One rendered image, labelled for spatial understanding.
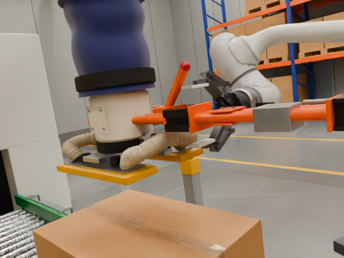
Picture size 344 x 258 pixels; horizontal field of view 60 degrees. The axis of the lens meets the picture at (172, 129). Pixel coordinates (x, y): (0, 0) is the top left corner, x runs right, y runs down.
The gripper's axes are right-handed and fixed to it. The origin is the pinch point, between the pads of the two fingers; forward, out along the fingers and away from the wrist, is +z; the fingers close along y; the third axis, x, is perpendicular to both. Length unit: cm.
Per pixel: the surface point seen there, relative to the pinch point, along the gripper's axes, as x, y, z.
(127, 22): 16.0, -24.8, 1.5
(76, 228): 42, 32, 13
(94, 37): 21.0, -22.1, 8.6
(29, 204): 190, 65, -24
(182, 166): 49, 30, -47
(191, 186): 45, 40, -47
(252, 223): -4.3, 31.9, -14.2
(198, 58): 672, -103, -895
